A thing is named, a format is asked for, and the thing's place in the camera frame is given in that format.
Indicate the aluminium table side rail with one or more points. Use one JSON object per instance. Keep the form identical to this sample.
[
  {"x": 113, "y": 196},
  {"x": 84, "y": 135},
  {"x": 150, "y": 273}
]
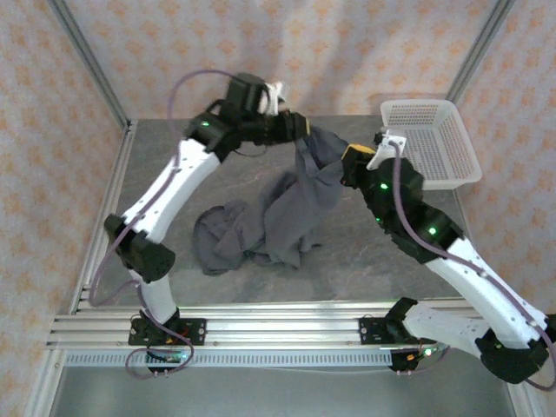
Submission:
[
  {"x": 459, "y": 204},
  {"x": 116, "y": 174}
]

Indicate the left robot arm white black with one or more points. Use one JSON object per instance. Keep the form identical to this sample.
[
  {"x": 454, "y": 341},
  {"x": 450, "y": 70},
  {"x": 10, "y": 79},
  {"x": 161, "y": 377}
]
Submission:
[{"x": 174, "y": 191}]

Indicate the white perforated plastic basket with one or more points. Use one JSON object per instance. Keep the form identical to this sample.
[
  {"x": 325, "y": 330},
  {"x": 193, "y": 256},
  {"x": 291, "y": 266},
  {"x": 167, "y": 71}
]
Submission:
[{"x": 434, "y": 152}]

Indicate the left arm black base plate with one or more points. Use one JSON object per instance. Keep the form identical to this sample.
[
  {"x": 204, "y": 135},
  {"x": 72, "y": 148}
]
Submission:
[{"x": 195, "y": 332}]

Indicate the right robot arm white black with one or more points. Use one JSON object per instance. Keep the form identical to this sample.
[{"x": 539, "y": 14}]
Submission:
[{"x": 478, "y": 286}]

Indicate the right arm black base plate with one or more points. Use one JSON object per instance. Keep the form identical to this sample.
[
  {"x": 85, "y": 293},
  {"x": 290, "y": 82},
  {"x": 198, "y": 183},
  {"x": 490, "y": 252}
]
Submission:
[{"x": 371, "y": 330}]

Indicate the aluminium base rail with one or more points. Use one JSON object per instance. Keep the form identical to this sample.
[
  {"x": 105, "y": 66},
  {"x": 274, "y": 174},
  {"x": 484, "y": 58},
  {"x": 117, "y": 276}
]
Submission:
[{"x": 282, "y": 326}]

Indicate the grey t-shirt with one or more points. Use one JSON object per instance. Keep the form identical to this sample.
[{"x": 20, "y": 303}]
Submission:
[{"x": 282, "y": 217}]

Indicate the aluminium lower frame bar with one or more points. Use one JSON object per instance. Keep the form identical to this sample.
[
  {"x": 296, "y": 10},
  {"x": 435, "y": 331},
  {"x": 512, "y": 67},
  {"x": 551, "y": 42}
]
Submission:
[
  {"x": 43, "y": 386},
  {"x": 521, "y": 399}
]

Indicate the small circuit board with LED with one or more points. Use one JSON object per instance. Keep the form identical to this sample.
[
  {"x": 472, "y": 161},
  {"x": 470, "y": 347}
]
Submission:
[
  {"x": 401, "y": 365},
  {"x": 169, "y": 357}
]

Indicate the aluminium frame post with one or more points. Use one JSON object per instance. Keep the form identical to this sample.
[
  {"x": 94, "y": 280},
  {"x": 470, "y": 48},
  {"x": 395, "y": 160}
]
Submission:
[
  {"x": 88, "y": 56},
  {"x": 478, "y": 52}
]

